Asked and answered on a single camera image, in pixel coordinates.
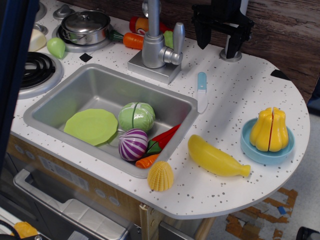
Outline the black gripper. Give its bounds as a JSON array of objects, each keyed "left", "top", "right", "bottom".
[{"left": 192, "top": 0, "right": 255, "bottom": 58}]

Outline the yellow toy banana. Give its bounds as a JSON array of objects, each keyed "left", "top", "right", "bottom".
[{"left": 187, "top": 134, "right": 251, "bottom": 177}]

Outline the light green plate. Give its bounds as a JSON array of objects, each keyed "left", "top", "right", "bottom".
[{"left": 63, "top": 108, "right": 118, "bottom": 146}]

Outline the light green toy vegetable piece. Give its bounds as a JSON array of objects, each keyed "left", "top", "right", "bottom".
[{"left": 163, "top": 30, "right": 174, "bottom": 49}]

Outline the blue white toy knife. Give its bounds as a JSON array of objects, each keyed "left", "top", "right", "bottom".
[{"left": 197, "top": 72, "right": 208, "bottom": 114}]

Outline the silver toy faucet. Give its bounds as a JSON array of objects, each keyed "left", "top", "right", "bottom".
[{"left": 127, "top": 0, "right": 185, "bottom": 84}]

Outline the red orange toy bottle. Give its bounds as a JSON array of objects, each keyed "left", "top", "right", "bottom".
[{"left": 129, "top": 16, "right": 174, "bottom": 35}]

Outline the orange toy carrot by faucet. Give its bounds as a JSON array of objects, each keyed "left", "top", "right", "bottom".
[{"left": 108, "top": 30, "right": 144, "bottom": 50}]

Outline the yellow toy squash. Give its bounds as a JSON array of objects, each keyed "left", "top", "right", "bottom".
[{"left": 249, "top": 107, "right": 289, "bottom": 153}]

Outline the green toy cabbage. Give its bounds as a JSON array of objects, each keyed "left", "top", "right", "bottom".
[{"left": 118, "top": 102, "right": 156, "bottom": 132}]

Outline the light blue bowl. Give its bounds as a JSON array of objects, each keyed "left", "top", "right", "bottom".
[{"left": 240, "top": 118, "right": 295, "bottom": 165}]

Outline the red toy chili pepper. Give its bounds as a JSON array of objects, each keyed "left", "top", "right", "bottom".
[{"left": 145, "top": 124, "right": 181, "bottom": 156}]

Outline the steel pot with lid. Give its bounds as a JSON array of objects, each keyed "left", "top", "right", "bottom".
[{"left": 61, "top": 10, "right": 111, "bottom": 46}]

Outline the purple toy onion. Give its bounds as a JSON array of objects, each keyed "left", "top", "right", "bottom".
[{"left": 118, "top": 128, "right": 149, "bottom": 162}]

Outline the orange toy carrot in sink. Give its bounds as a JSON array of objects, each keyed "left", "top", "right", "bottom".
[{"left": 135, "top": 153, "right": 160, "bottom": 169}]

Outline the yellow toy corn piece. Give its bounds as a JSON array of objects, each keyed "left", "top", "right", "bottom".
[{"left": 147, "top": 161, "right": 174, "bottom": 192}]

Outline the light green toy pear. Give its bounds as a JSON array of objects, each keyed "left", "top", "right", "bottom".
[{"left": 46, "top": 37, "right": 66, "bottom": 59}]

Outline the silver sink basin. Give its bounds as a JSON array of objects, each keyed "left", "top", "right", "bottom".
[{"left": 23, "top": 64, "right": 198, "bottom": 178}]

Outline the cream toy dome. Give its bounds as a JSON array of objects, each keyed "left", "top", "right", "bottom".
[{"left": 28, "top": 29, "right": 47, "bottom": 52}]

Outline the black coil stove burner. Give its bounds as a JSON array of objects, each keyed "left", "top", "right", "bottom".
[{"left": 20, "top": 52, "right": 56, "bottom": 89}]

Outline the yellow toy on lower shelf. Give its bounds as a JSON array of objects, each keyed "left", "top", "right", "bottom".
[{"left": 13, "top": 221, "right": 38, "bottom": 239}]

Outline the grey vertical post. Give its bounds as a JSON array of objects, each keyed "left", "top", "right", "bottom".
[{"left": 219, "top": 0, "right": 249, "bottom": 63}]

